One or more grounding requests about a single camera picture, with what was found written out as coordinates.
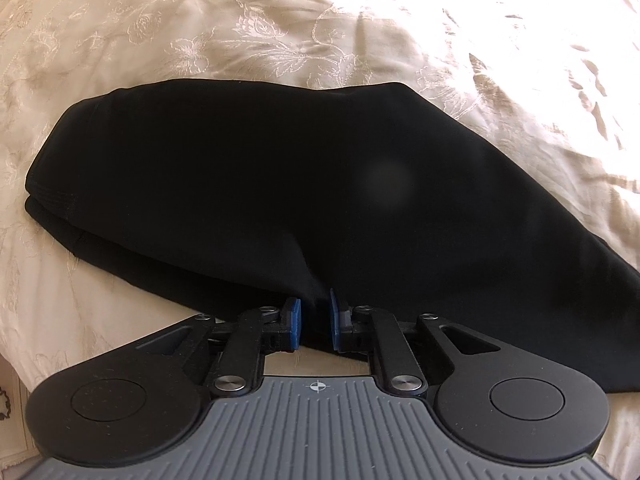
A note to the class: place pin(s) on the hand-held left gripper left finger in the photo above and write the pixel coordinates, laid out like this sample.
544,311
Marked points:
295,325

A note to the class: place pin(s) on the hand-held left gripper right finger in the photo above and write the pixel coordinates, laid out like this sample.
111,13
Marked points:
334,327

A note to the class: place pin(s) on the black pants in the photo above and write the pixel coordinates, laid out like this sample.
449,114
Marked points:
250,185

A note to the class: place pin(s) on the beige floral embroidered bedspread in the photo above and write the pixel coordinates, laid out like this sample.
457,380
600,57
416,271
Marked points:
300,25

